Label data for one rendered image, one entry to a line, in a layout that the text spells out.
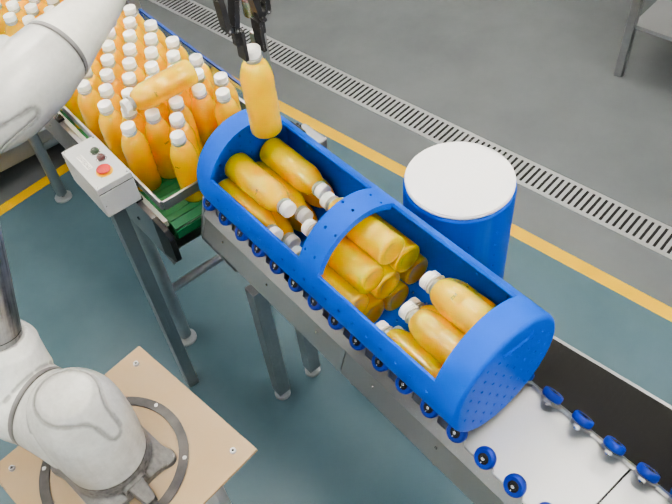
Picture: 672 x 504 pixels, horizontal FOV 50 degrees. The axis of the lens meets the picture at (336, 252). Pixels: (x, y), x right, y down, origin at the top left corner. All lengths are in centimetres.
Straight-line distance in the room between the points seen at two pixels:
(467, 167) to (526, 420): 66
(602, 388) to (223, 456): 147
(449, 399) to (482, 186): 66
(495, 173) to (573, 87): 209
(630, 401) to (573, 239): 85
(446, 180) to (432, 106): 191
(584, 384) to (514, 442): 104
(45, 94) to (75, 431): 56
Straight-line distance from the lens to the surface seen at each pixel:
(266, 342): 236
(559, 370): 259
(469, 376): 132
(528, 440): 157
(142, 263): 224
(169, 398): 158
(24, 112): 104
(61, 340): 309
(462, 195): 182
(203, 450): 150
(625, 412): 256
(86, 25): 112
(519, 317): 135
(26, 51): 107
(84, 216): 352
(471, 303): 139
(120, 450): 137
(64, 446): 133
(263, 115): 164
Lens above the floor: 232
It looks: 49 degrees down
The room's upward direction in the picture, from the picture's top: 7 degrees counter-clockwise
